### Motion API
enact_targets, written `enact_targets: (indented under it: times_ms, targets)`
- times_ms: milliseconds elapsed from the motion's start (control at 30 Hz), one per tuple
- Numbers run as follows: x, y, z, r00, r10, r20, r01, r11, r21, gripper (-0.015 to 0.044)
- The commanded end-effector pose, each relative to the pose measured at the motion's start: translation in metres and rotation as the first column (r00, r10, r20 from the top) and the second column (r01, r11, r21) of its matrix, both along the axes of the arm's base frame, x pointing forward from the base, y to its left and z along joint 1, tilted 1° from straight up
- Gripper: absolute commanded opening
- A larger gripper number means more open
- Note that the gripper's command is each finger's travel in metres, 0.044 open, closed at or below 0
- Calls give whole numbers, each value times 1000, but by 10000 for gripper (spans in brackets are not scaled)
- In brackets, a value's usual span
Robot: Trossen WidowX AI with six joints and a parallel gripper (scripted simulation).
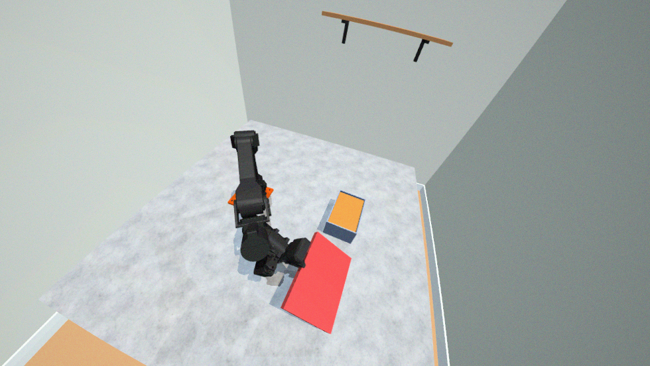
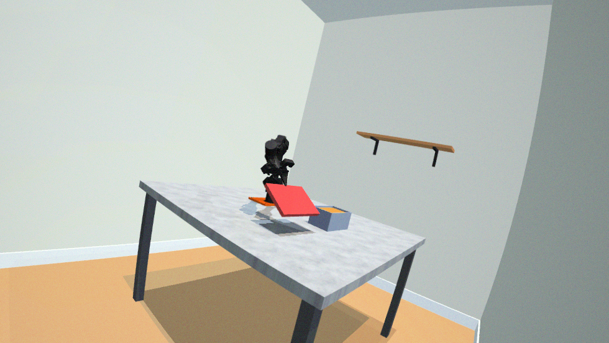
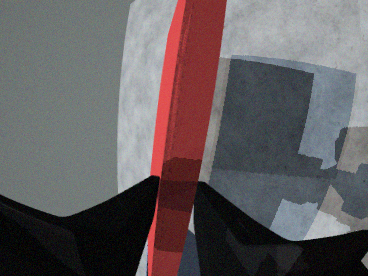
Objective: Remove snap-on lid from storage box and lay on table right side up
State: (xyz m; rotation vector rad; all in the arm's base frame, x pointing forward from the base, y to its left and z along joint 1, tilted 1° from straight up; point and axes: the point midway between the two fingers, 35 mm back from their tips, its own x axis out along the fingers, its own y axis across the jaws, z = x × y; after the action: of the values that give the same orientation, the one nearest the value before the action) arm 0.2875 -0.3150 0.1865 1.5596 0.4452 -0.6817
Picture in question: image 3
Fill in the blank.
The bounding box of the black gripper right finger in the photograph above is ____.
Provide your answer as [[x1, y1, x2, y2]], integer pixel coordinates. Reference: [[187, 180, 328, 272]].
[[193, 181, 368, 276]]

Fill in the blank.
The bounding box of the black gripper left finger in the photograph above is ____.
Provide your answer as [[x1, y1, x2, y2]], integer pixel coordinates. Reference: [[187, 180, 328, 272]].
[[0, 175, 160, 276]]

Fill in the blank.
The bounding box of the red panel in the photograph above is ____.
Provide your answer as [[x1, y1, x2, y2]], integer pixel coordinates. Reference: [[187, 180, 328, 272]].
[[147, 0, 227, 276]]

